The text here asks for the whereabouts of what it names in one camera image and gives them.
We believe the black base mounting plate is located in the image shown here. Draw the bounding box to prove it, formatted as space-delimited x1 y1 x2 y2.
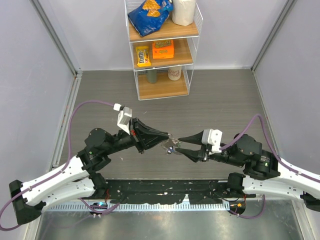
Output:
106 179 245 205

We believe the key with blue tag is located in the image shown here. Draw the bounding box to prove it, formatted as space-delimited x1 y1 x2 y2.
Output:
167 146 174 154

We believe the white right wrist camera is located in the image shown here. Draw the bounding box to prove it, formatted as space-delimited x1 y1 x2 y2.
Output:
201 128 223 154

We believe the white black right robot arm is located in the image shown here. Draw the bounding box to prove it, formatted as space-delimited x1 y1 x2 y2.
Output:
175 128 320 212

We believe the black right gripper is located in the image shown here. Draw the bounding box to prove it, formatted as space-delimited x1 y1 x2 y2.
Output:
175 129 246 167

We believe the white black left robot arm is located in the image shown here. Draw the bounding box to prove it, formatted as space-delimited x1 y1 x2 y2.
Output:
9 118 169 226

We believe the white paper towel roll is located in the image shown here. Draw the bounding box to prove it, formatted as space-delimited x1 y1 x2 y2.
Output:
172 0 196 27

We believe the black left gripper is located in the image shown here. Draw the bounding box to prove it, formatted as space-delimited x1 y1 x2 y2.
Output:
104 117 169 155

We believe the white wire shelf unit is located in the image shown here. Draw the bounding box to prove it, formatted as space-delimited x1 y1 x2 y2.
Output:
125 6 203 101

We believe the yellow candy bag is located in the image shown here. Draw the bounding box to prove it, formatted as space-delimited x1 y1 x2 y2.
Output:
135 46 151 68

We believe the blue chips bag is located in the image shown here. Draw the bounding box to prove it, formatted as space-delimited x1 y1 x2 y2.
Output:
128 0 174 37

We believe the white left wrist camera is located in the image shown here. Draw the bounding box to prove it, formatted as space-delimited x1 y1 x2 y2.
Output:
113 103 133 134

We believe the white printed cup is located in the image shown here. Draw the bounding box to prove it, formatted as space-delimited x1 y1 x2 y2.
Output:
167 66 182 81

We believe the metal key organizer with rings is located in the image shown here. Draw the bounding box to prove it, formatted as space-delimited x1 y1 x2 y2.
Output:
160 134 182 155

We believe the orange candy box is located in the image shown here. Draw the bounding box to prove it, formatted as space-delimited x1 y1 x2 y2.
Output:
152 39 175 59

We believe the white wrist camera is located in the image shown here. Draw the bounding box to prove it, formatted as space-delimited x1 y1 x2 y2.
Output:
113 103 133 134
201 128 223 154

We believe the white slotted cable duct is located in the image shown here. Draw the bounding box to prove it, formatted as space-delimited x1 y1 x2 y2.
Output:
47 200 230 212

